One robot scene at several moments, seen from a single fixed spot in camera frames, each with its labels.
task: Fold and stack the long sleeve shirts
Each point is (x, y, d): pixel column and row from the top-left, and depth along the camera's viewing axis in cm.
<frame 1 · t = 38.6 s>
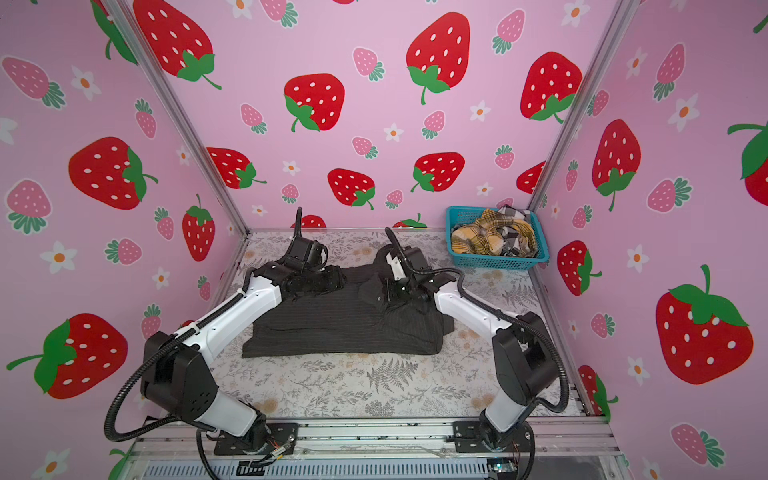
left hand: (341, 280, 85), fingers open
right hand: (379, 290, 87), fingers closed
dark grey pinstriped shirt: (354, 319, 97), on the table
yellow plaid shirt in basket: (484, 236, 107), point 11 cm above the table
grey white shirt in basket: (511, 236, 105), point 12 cm above the table

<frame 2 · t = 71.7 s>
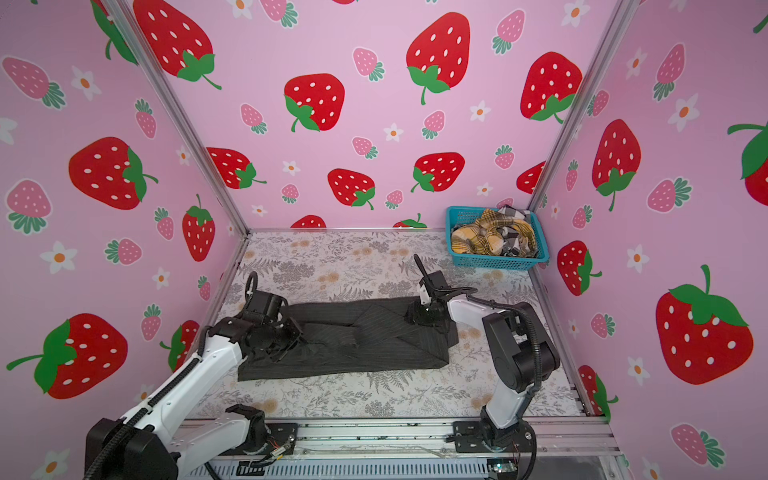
left hand: (308, 336, 81), fingers closed
right hand: (411, 317, 95), fingers open
dark grey pinstriped shirt: (355, 335, 86), point 9 cm above the table
the other named things where they were.

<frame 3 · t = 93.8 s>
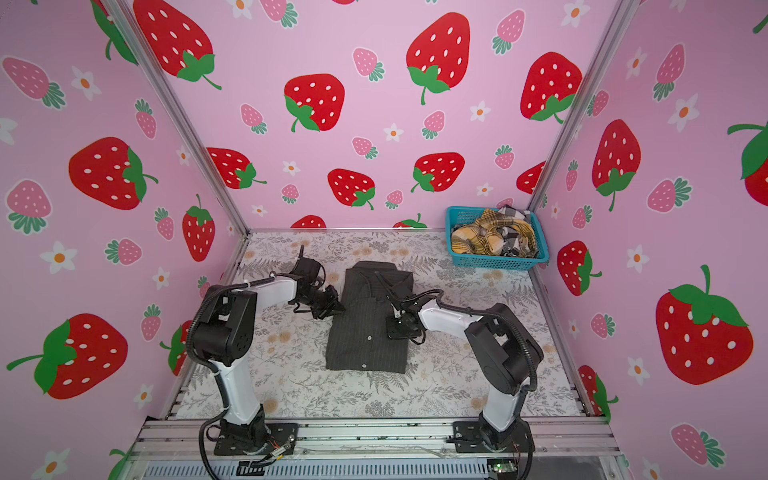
left hand: (347, 306, 97), fingers closed
right hand: (390, 332, 92), fingers open
dark grey pinstriped shirt: (358, 339, 90), point 3 cm above the table
the other named things where they were.

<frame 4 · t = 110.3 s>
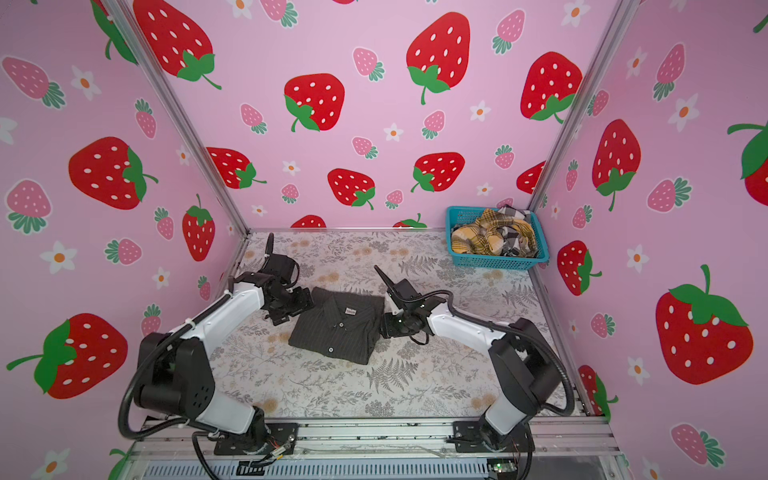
left hand: (305, 309, 89), fingers open
right hand: (381, 328, 87), fingers open
dark grey pinstriped shirt: (340, 324, 92), point 4 cm above the table
the other named things where they were.

